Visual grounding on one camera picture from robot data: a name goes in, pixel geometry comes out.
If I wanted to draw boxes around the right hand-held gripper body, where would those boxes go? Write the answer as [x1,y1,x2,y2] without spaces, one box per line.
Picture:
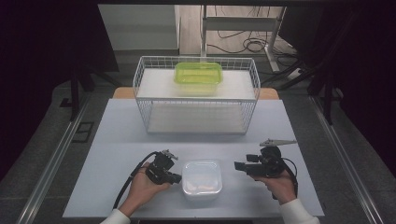
[246,138,298,179]

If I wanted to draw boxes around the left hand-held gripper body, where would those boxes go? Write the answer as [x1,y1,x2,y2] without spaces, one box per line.
[145,148,180,185]

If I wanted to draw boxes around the clear plastic container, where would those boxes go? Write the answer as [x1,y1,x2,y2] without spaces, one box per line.
[181,160,223,202]

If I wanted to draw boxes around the white wire rack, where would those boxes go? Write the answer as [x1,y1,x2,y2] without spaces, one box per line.
[133,55,262,135]

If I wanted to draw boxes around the green translucent plastic container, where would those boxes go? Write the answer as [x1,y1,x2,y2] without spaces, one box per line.
[173,61,224,97]

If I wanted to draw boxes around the person's right hand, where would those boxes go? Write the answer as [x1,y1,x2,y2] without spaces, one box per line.
[251,169,298,205]

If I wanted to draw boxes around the person's left hand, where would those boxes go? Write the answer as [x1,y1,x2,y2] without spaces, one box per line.
[118,161,172,217]

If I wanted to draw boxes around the white table sheet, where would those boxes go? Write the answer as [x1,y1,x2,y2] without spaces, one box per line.
[62,98,325,218]

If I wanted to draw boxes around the black stand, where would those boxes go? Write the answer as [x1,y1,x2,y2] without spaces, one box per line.
[60,62,120,122]
[261,59,344,125]

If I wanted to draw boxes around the white power strip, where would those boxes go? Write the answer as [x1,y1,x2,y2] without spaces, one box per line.
[286,67,303,81]

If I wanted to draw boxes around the white cabinet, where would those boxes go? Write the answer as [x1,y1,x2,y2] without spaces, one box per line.
[97,4,181,57]

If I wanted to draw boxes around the dark curtain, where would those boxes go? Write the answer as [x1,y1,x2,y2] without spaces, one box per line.
[0,0,120,181]
[279,0,396,178]

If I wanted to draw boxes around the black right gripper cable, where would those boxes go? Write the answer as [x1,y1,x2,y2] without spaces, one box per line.
[281,157,299,200]

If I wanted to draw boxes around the aluminium rail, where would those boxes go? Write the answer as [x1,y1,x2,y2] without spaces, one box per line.
[15,92,92,224]
[309,96,386,224]

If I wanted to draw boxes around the black floor frame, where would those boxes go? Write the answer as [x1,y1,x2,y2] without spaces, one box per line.
[72,120,95,144]

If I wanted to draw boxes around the black floor cables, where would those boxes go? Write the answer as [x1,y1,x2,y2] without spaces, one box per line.
[206,6,300,63]

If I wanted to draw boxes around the white metal desk frame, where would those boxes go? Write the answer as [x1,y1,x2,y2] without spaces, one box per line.
[200,4,288,73]

